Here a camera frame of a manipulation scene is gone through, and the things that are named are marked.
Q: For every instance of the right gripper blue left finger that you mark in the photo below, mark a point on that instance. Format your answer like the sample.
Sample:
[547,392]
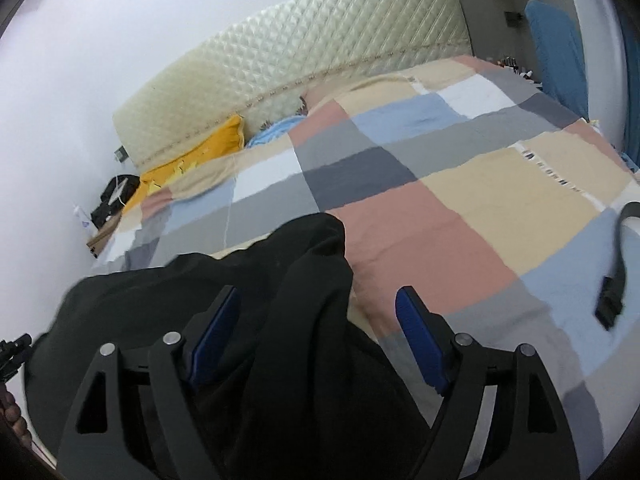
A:
[213,333]

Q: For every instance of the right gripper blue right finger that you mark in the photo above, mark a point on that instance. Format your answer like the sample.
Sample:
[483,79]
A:
[427,336]

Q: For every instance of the black puffer jacket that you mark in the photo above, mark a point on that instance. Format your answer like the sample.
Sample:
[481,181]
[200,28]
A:
[299,393]

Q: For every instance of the person left hand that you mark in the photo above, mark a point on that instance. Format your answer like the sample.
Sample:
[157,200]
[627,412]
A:
[12,414]

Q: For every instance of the wooden nightstand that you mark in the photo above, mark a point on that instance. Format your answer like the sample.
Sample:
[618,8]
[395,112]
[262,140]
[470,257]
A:
[97,243]

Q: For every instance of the white spray bottle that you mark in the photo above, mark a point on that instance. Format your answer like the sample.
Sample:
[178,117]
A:
[85,221]

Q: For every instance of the black bag on nightstand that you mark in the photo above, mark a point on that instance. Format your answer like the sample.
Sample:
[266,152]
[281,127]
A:
[106,209]

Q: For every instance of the white tablet device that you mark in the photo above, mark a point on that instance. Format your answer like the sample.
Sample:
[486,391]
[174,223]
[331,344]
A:
[120,183]

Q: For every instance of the colourful patchwork duvet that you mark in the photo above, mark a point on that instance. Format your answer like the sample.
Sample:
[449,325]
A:
[496,204]

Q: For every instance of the yellow pillow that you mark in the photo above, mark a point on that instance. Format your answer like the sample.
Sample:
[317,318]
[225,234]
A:
[225,140]

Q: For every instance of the light blue pillow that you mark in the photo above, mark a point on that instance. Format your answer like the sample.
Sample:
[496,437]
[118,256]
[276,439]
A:
[274,131]

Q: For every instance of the pink pillow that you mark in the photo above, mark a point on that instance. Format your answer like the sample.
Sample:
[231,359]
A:
[350,94]

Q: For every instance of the blue towel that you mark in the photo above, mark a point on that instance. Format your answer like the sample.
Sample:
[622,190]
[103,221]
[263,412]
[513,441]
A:
[560,56]

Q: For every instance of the cream quilted headboard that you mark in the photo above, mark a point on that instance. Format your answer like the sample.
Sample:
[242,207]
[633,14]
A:
[260,67]

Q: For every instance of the grey wardrobe cabinet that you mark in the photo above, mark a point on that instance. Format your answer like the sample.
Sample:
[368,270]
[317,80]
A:
[500,5]

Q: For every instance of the blue curtain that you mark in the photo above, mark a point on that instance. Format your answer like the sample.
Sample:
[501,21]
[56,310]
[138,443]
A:
[631,45]

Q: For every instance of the wall power socket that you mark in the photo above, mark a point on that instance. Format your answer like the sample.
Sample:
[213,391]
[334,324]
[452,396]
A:
[121,154]

